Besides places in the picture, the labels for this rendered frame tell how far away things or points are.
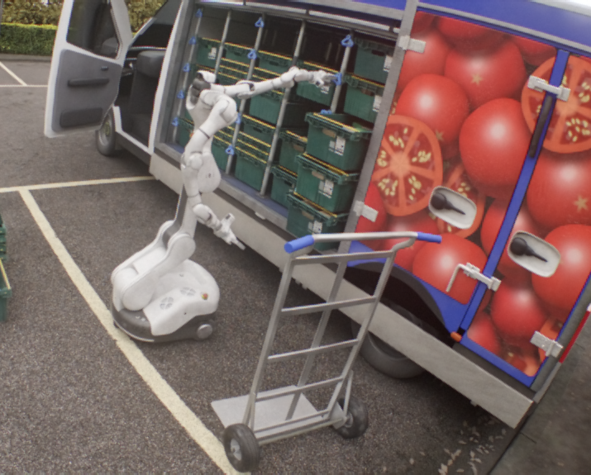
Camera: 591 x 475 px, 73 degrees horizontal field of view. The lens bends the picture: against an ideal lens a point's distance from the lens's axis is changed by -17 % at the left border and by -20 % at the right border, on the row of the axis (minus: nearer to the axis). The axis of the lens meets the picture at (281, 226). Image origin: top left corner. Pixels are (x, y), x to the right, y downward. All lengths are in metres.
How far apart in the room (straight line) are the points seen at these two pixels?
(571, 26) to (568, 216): 0.93
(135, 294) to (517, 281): 2.09
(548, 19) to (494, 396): 2.02
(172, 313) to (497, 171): 1.93
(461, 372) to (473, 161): 1.18
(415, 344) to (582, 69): 1.80
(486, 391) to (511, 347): 0.32
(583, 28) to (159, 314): 2.72
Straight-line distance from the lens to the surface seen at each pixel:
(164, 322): 2.77
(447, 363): 2.80
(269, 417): 2.62
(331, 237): 1.71
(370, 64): 3.09
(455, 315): 2.68
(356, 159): 2.90
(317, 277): 3.20
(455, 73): 2.59
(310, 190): 3.01
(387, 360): 3.17
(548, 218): 2.40
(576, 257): 2.40
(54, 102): 5.19
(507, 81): 2.48
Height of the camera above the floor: 1.85
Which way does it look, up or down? 22 degrees down
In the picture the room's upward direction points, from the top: 14 degrees clockwise
